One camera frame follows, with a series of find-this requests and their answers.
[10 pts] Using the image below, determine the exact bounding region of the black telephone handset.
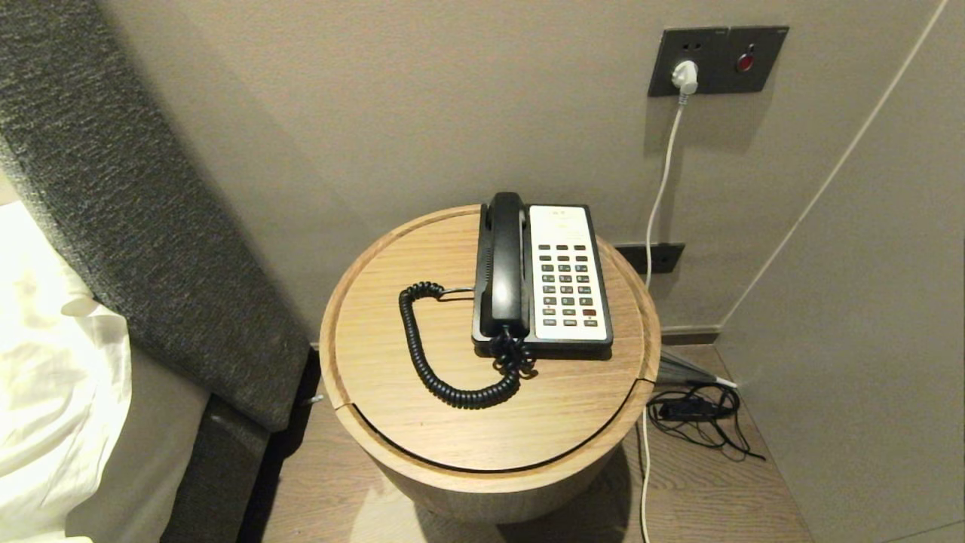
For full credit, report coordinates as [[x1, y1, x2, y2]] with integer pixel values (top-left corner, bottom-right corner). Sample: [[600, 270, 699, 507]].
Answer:
[[479, 192, 530, 339]]

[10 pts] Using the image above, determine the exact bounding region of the black telephone base white keypad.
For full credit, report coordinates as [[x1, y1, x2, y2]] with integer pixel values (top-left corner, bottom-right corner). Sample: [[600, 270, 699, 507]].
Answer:
[[471, 203, 614, 355]]

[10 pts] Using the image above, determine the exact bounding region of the black phone cord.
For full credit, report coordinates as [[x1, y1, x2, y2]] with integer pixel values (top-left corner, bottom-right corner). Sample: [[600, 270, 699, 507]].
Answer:
[[398, 281, 538, 410]]

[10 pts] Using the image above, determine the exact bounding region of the round wooden bedside table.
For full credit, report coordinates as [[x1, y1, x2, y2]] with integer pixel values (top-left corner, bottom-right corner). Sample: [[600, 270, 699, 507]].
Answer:
[[319, 204, 663, 525]]

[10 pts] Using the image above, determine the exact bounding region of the small dark skirting socket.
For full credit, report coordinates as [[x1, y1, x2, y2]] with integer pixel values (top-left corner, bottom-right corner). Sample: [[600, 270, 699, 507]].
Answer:
[[614, 242, 686, 275]]

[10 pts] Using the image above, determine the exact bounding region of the grey folded umbrella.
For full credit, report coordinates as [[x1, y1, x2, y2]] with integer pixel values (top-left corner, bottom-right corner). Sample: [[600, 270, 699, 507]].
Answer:
[[657, 350, 740, 390]]

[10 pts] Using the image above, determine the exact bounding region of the dark fabric bed base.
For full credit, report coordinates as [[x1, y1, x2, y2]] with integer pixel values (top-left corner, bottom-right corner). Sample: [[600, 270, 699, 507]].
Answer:
[[160, 396, 271, 543]]

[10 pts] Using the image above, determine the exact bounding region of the grey fabric headboard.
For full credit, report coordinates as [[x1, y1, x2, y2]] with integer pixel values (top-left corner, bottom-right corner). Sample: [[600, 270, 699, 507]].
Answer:
[[0, 0, 311, 432]]

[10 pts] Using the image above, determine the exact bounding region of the beige mattress side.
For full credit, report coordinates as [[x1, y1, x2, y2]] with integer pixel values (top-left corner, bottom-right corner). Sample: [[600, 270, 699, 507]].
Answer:
[[66, 351, 212, 543]]

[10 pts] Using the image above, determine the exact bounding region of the white bed linen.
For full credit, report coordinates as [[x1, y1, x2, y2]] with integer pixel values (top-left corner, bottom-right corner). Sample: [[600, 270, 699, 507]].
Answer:
[[0, 200, 133, 543]]

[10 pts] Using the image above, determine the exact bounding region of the white power cable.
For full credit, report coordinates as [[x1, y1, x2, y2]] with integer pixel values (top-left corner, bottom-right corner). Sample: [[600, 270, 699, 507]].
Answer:
[[640, 94, 688, 543]]

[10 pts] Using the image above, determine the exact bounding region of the tangled black floor cable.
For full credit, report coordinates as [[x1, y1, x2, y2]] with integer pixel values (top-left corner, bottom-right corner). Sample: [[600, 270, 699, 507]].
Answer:
[[646, 382, 767, 462]]

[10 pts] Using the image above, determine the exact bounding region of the dark wall socket plate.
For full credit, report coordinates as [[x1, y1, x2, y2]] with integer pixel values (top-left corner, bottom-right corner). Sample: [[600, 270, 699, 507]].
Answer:
[[648, 27, 730, 97]]

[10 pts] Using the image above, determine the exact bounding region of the dark switch plate red button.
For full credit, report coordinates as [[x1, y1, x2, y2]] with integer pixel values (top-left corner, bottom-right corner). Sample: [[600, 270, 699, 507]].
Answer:
[[716, 26, 791, 94]]

